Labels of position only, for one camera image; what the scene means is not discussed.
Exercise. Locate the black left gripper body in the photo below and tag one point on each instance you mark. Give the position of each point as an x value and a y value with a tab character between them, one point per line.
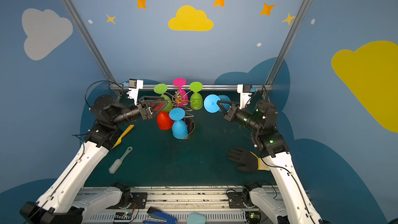
144	111

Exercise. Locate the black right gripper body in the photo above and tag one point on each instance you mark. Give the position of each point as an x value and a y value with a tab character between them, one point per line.
231	113

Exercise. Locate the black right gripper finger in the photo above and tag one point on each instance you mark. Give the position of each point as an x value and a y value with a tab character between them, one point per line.
221	103
226	110

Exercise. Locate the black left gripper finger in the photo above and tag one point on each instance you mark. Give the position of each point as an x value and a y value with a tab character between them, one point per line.
153	99
157	107

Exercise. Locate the blue wine glass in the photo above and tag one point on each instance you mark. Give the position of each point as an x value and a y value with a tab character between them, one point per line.
210	102
179	127

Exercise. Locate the blue wine glass front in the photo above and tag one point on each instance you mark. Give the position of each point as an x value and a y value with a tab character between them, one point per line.
179	127

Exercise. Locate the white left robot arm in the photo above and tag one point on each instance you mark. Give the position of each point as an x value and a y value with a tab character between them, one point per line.
58	205

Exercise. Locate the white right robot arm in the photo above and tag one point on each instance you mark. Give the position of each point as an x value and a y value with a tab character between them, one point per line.
274	155

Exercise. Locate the red wine glass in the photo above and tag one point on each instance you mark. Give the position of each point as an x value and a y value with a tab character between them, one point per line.
164	121

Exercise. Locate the green wine glass left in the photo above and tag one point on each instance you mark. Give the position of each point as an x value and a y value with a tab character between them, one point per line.
162	89

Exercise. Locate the green wine glass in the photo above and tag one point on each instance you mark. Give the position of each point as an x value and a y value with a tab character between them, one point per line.
196	100
162	89

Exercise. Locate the green wine glass right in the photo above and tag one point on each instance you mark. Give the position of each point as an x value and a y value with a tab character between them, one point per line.
196	100

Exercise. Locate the pink wine glass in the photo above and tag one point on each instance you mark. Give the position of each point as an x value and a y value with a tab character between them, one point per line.
180	97

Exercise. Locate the yellow plastic scoop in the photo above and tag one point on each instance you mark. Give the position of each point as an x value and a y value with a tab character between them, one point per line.
126	131

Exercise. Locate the black work glove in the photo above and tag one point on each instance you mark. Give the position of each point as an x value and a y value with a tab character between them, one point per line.
248	161

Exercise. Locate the grey white brush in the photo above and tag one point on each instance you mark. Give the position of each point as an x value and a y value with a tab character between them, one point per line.
118	162

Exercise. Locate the blue stapler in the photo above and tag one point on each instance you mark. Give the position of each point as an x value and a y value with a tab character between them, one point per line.
156	216

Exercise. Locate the small right circuit board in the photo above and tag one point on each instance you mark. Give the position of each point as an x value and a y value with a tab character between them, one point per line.
253	217

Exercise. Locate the small green circuit board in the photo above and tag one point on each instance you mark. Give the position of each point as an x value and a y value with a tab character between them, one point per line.
123	217

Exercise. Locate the light teal plastic object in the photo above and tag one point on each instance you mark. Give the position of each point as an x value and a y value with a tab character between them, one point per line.
196	218

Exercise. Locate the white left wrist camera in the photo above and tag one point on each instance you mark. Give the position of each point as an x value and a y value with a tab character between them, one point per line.
133	86

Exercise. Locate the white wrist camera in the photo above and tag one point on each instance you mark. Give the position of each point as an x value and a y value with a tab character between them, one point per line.
245	92
133	86

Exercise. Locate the gold wire wine glass rack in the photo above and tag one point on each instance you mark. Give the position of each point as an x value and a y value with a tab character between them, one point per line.
188	117

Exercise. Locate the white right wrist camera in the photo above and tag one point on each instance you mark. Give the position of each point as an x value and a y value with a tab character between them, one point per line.
245	92

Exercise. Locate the aluminium right frame post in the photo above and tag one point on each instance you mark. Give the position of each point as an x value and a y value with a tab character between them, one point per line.
294	27

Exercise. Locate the aluminium frame post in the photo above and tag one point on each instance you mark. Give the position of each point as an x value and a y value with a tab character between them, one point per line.
82	28
294	27

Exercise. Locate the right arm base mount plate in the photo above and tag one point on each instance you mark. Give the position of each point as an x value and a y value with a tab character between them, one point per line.
239	199

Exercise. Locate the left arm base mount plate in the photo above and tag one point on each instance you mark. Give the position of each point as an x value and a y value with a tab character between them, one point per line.
134	200

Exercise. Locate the aluminium left frame post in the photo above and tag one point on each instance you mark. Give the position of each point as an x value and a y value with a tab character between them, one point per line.
82	28

